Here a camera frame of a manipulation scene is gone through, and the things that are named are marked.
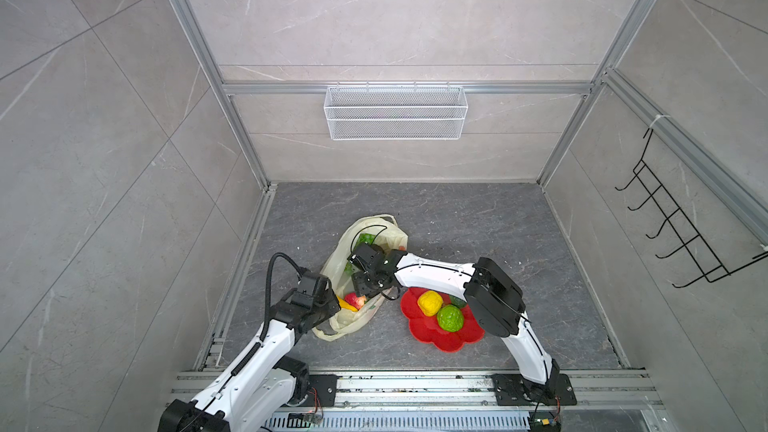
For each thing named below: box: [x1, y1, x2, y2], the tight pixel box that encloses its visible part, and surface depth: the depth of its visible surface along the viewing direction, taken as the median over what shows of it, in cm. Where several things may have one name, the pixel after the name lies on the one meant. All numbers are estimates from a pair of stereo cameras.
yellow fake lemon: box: [417, 290, 443, 317], surface depth 85 cm
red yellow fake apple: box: [344, 292, 366, 310], surface depth 86 cm
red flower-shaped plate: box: [400, 288, 485, 353], surface depth 84 cm
